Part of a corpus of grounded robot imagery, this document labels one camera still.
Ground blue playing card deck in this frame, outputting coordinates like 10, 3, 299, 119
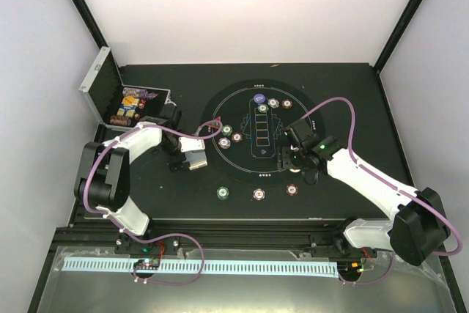
185, 150, 208, 171

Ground orange black poker chip stack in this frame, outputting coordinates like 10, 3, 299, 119
287, 184, 298, 196

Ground blue white poker chip stack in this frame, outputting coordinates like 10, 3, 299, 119
253, 188, 265, 201

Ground blue chips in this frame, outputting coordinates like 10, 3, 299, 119
218, 137, 231, 150
267, 98, 280, 108

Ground green poker chip stack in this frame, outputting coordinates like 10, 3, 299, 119
216, 186, 229, 200

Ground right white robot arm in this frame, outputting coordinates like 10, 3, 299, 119
278, 132, 455, 266

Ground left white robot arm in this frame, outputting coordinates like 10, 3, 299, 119
74, 121, 195, 254

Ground red triangular marker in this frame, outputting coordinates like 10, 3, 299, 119
207, 117, 222, 131

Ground yellow blue card box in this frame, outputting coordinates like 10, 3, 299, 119
117, 95, 140, 118

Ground brown chip row in case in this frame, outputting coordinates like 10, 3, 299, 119
110, 115, 132, 127

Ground round black poker mat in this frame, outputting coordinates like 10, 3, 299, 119
202, 79, 315, 187

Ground aluminium poker case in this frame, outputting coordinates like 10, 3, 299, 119
79, 46, 182, 130

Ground purple chip row in case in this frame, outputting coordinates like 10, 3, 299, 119
122, 86, 158, 100

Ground purple round button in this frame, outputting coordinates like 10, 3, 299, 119
253, 93, 266, 104

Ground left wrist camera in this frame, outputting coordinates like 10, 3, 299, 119
179, 137, 205, 153

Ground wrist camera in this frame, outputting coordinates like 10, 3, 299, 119
179, 137, 205, 153
283, 119, 318, 147

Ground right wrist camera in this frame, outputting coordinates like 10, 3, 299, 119
283, 119, 318, 147

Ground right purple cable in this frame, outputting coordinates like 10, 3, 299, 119
303, 96, 463, 287

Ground purple cable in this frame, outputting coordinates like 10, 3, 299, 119
83, 118, 224, 285
303, 96, 463, 287

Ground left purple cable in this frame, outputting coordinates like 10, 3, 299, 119
83, 118, 224, 285

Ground black aluminium rail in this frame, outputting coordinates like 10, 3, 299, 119
65, 217, 444, 259

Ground white slotted cable duct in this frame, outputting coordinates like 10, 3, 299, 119
62, 257, 339, 279

